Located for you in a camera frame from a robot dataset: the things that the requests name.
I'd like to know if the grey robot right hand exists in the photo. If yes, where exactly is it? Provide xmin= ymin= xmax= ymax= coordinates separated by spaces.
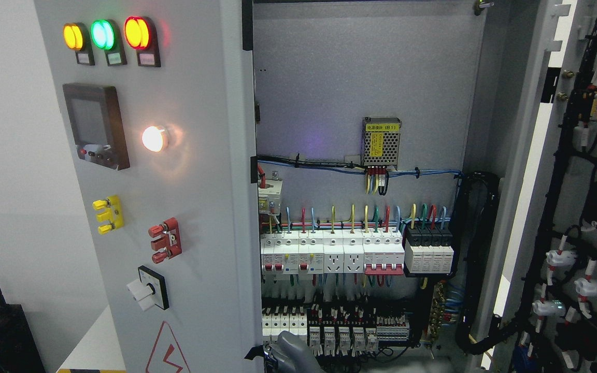
xmin=264 ymin=331 xmax=324 ymax=372

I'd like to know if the grey cabinet door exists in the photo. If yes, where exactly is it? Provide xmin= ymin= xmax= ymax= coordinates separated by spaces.
xmin=454 ymin=1 xmax=597 ymax=372
xmin=35 ymin=1 xmax=262 ymax=372

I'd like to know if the white lower relay row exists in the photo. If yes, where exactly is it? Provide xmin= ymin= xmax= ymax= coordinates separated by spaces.
xmin=261 ymin=297 xmax=413 ymax=356

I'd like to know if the red electrical hazard warning sticker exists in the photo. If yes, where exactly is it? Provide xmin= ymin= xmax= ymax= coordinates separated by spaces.
xmin=145 ymin=321 xmax=191 ymax=372

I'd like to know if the white socket breaker row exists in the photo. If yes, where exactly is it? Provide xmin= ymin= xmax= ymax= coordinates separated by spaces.
xmin=260 ymin=227 xmax=405 ymax=280

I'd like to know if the black surge protector module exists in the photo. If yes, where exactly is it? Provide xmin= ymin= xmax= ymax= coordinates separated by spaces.
xmin=403 ymin=226 xmax=456 ymax=278

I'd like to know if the metal mesh power supply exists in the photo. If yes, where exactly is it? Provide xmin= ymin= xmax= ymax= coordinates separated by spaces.
xmin=361 ymin=117 xmax=401 ymax=167

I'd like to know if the white glowing indicator lamp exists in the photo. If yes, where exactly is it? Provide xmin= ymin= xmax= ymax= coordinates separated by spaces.
xmin=141 ymin=125 xmax=169 ymax=152

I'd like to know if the black box at left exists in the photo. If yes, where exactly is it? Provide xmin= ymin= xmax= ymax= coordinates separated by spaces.
xmin=0 ymin=288 xmax=46 ymax=372

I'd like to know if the black digital power meter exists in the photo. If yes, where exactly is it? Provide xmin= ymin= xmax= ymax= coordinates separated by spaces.
xmin=63 ymin=83 xmax=130 ymax=170

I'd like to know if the red indicator light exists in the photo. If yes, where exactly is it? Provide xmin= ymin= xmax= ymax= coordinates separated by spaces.
xmin=124 ymin=16 xmax=161 ymax=67

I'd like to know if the green indicator light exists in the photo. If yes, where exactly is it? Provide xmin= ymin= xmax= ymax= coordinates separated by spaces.
xmin=90 ymin=19 xmax=126 ymax=66

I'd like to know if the yellow indicator light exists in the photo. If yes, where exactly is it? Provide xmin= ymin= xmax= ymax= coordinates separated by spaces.
xmin=63 ymin=23 xmax=95 ymax=66

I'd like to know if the white rotary selector switch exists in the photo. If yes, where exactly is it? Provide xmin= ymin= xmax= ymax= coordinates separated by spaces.
xmin=126 ymin=265 xmax=169 ymax=311

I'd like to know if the red terminal post block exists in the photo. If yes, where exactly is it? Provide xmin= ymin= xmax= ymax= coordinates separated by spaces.
xmin=148 ymin=217 xmax=182 ymax=264

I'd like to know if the yellow terminal post block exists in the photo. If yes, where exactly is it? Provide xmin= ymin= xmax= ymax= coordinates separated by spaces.
xmin=92 ymin=194 xmax=125 ymax=235

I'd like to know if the black right cable loom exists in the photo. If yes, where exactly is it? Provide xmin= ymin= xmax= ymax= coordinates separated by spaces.
xmin=454 ymin=171 xmax=501 ymax=355

